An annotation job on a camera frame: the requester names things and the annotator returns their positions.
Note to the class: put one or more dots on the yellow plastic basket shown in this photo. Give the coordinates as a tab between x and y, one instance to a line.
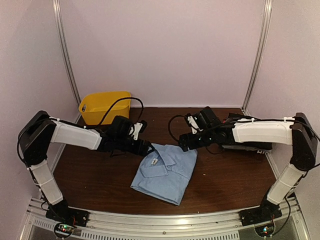
94	106

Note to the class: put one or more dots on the light blue long sleeve shirt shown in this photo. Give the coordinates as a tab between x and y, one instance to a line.
165	173

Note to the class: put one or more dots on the right aluminium frame post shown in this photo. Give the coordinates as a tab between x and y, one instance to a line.
263	36

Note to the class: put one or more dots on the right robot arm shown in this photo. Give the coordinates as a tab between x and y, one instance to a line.
243	132

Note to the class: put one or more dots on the black shirt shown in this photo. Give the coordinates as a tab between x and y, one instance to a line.
248	146

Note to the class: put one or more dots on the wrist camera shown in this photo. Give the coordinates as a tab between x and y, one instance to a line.
138	128
191	121

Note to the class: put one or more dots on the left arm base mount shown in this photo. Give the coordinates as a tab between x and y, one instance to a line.
68	215

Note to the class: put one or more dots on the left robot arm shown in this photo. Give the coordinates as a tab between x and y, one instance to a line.
42	130

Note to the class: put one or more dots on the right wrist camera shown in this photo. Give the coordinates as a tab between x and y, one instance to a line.
191	121

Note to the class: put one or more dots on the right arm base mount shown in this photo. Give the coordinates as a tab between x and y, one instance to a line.
257	215

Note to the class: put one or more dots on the aluminium front rail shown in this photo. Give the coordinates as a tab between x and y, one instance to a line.
225	225

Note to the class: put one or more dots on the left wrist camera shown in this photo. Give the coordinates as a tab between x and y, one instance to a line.
138	128

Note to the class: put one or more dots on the left aluminium frame post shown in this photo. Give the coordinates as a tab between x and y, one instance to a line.
64	50

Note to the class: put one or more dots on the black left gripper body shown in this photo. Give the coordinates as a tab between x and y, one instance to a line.
136	149

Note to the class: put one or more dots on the grey shirt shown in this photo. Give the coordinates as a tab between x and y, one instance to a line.
249	149

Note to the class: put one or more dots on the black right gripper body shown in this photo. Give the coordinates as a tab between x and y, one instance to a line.
206	140

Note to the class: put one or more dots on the aluminium frame post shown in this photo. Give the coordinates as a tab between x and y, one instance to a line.
64	50
263	36

